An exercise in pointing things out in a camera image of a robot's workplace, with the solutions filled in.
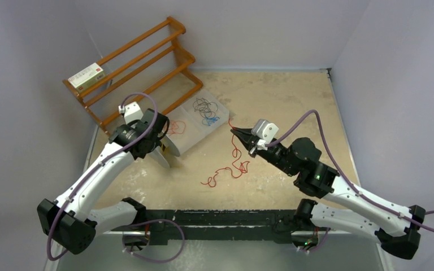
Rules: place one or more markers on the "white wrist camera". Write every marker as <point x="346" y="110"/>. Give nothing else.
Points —
<point x="264" y="130"/>
<point x="131" y="112"/>

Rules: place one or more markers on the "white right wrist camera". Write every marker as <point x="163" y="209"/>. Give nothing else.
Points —
<point x="264" y="130"/>

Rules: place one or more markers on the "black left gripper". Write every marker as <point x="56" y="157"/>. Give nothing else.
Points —
<point x="157" y="142"/>

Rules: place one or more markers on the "grey cable spool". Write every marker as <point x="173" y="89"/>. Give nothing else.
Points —
<point x="164" y="150"/>

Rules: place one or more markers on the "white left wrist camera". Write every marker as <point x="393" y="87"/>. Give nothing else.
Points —
<point x="131" y="112"/>

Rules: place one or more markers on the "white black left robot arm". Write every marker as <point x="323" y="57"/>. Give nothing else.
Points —
<point x="71" y="220"/>

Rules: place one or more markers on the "orange wooden rack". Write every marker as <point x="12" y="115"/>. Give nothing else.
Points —
<point x="137" y="65"/>

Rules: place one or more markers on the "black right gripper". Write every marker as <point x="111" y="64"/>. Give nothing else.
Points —
<point x="248" y="140"/>

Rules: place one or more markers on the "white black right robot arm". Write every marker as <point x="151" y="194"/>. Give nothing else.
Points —
<point x="333" y="203"/>

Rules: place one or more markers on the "clear plastic tray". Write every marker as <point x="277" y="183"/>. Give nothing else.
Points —
<point x="195" y="119"/>

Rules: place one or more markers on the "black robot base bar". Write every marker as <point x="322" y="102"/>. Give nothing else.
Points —
<point x="278" y="225"/>

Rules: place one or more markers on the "white cardboard box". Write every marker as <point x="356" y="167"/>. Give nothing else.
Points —
<point x="87" y="77"/>

